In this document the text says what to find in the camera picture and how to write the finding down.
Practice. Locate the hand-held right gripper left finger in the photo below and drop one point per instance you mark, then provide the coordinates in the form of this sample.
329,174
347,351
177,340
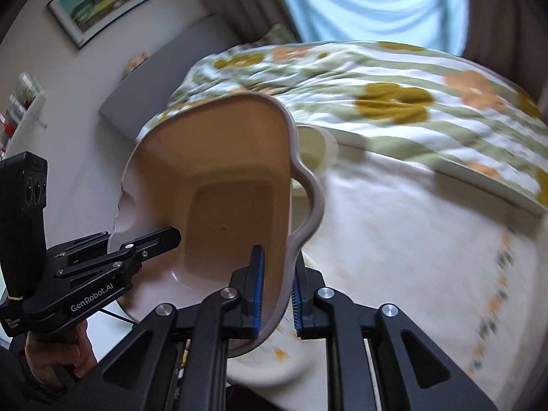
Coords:
257,291

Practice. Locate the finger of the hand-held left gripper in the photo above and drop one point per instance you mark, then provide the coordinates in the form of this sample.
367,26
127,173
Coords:
81,246
145,246

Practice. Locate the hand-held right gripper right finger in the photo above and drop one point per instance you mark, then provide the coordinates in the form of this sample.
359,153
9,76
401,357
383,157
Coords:
296,308

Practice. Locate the pink bear-shaped bowl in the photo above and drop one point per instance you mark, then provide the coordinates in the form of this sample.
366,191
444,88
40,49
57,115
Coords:
222,171

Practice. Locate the person's left hand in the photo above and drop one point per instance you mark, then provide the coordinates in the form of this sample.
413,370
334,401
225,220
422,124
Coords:
60,351

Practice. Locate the row of books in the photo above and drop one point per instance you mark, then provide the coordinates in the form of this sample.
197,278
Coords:
19,102

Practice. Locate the cream bowl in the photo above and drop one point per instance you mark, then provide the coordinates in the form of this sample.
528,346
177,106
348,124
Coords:
319,145

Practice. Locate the grey headboard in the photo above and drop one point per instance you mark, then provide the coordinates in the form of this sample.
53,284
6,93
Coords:
162,77

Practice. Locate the small plush toy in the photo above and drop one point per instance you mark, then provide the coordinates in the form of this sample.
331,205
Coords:
137,60

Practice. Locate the floral striped blanket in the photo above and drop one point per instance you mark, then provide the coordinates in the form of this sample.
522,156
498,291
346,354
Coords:
342,77

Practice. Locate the green patterned pillow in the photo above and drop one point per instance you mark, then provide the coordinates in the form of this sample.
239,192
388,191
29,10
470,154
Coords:
277,34

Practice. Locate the light blue cloth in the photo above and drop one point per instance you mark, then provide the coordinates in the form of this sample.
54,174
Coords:
376,4

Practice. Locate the white wall shelf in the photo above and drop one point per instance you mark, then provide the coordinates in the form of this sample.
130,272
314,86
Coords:
30,115

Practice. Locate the framed wall picture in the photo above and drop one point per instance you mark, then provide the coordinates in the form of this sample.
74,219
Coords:
107,4

